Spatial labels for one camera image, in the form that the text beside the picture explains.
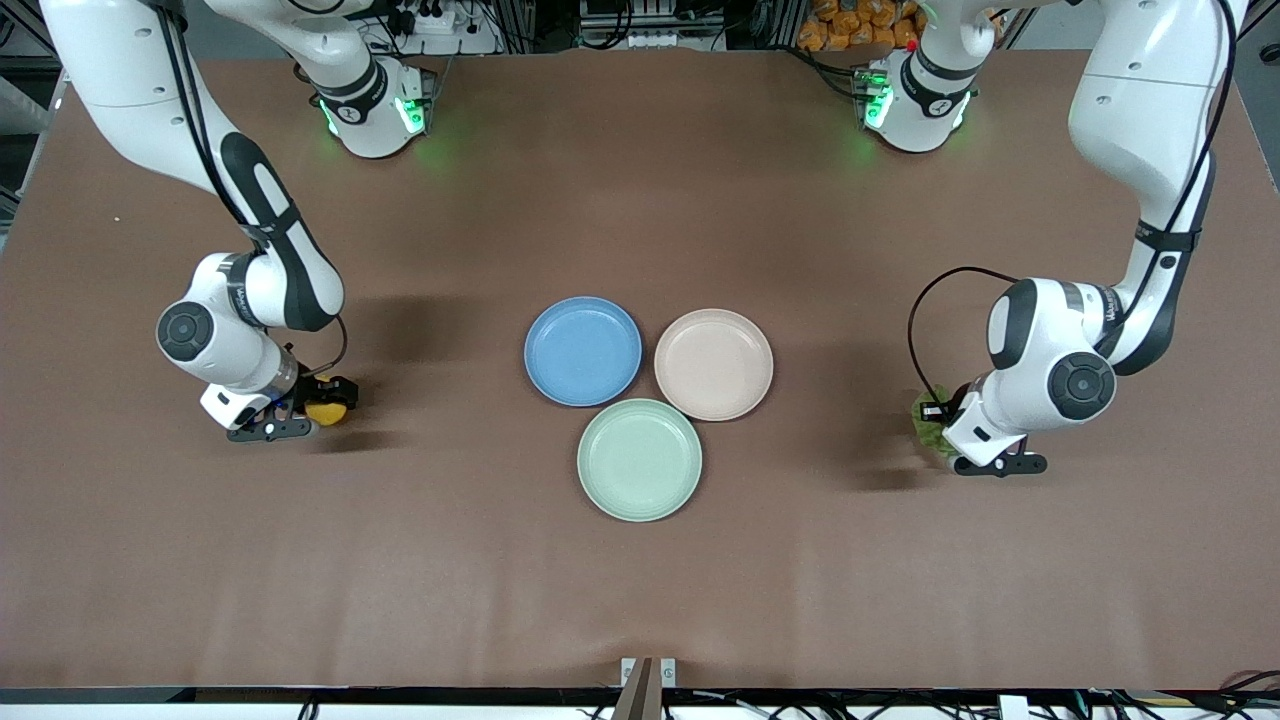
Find pale green round plate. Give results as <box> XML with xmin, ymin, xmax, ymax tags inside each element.
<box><xmin>577</xmin><ymin>398</ymin><xmax>703</xmax><ymax>523</ymax></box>

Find white power strip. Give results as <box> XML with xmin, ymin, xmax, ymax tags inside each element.
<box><xmin>385</xmin><ymin>0</ymin><xmax>501</xmax><ymax>56</ymax></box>

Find orange snack bags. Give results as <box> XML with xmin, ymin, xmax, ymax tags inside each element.
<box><xmin>797</xmin><ymin>0</ymin><xmax>1001</xmax><ymax>53</ymax></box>

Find beige round plate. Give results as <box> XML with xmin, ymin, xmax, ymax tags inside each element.
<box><xmin>654</xmin><ymin>308</ymin><xmax>775</xmax><ymax>422</ymax></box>

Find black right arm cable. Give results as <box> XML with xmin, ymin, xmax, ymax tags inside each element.
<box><xmin>150</xmin><ymin>0</ymin><xmax>349</xmax><ymax>381</ymax></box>

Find green lettuce leaf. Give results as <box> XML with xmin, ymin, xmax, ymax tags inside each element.
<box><xmin>910</xmin><ymin>388</ymin><xmax>961</xmax><ymax>461</ymax></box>

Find black table edge rail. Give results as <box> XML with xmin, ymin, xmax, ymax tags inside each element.
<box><xmin>0</xmin><ymin>686</ymin><xmax>1280</xmax><ymax>705</ymax></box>

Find grey electronics box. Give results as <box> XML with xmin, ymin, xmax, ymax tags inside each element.
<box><xmin>580</xmin><ymin>0</ymin><xmax>726</xmax><ymax>51</ymax></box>

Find brown table cover sheet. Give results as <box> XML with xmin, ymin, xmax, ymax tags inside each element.
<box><xmin>0</xmin><ymin>50</ymin><xmax>1280</xmax><ymax>691</ymax></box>

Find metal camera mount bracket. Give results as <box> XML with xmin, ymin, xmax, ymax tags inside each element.
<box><xmin>612</xmin><ymin>657</ymin><xmax>677</xmax><ymax>720</ymax></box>

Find aluminium frame profile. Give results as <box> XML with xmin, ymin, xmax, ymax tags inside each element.
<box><xmin>0</xmin><ymin>0</ymin><xmax>61</xmax><ymax>81</ymax></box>

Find blue round plate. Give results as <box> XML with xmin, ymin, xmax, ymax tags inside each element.
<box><xmin>524</xmin><ymin>296</ymin><xmax>643</xmax><ymax>408</ymax></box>

